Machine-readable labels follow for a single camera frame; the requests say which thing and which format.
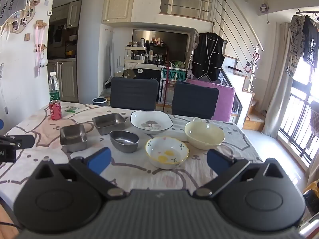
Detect cream storage rack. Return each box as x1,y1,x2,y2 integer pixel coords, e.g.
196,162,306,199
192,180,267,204
124,46,147,68

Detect patterned grey garment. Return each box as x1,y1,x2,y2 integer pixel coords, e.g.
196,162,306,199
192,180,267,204
286,15,307,77

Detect yellow kettle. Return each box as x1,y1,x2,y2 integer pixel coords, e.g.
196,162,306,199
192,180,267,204
65,42,76,58

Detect loft railing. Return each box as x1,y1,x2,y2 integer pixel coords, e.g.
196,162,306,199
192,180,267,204
161,0,215,20

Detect black vest with white trim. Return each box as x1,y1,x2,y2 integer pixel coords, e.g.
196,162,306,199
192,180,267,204
192,32,225,81

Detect wall photo board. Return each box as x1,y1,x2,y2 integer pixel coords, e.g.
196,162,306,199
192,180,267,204
0,0,36,34

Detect beige curtain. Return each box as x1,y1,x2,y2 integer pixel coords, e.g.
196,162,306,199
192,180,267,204
262,22,299,138

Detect cream bowl with handles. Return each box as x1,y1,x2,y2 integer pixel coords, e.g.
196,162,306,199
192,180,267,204
184,121,225,150

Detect stair railing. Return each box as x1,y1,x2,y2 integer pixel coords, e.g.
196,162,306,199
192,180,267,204
212,0,265,87

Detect grey kitchen base cabinet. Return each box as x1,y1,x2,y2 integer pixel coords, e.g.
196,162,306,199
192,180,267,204
47,60,78,102

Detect small plush toy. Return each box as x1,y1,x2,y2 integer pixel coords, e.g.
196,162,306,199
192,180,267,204
259,0,271,24

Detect black balcony railing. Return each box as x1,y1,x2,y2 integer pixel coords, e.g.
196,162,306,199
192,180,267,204
279,93,319,165

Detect cream wall cabinet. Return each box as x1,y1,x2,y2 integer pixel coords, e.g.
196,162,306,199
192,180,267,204
102,0,135,22

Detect grey kitchen wall cabinet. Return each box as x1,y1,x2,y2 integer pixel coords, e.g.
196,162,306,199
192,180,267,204
66,0,83,28

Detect white lemon-print bowl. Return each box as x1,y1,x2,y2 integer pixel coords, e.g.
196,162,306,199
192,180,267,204
146,136,189,170

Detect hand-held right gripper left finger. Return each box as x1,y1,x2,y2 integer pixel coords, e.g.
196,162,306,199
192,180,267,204
32,147,126,201

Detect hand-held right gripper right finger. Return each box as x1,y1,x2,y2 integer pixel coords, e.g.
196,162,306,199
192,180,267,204
193,149,287,201

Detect oval steel bowl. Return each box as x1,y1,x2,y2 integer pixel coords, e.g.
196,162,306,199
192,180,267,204
110,131,139,153

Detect red drink can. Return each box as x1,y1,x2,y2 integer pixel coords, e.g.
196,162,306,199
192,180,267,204
49,100,62,120

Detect teal sign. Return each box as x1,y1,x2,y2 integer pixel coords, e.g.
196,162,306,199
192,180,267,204
162,70,187,81

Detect small square steel tray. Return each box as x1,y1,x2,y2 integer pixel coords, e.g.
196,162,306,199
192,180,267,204
60,124,88,152

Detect clear plastic water bottle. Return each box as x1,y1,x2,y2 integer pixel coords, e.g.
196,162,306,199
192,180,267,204
48,72,61,104

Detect white plate with black rim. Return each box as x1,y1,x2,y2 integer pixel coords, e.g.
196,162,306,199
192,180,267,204
130,110,174,134

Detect printed cartoon tablecloth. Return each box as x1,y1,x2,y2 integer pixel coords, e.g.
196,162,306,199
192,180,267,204
0,101,265,206

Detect dark grey chair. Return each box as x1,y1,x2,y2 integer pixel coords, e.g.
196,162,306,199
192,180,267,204
172,81,220,120
110,77,159,111

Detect person's left forearm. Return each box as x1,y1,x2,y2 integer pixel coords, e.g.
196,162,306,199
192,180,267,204
0,199,19,239

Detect pink strap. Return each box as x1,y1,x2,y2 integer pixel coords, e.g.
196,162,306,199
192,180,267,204
34,20,48,76

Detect wooden stairs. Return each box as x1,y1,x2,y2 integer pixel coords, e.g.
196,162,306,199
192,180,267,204
224,57,265,130

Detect black printed t-shirt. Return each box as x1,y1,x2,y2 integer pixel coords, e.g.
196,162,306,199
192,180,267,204
302,15,319,69

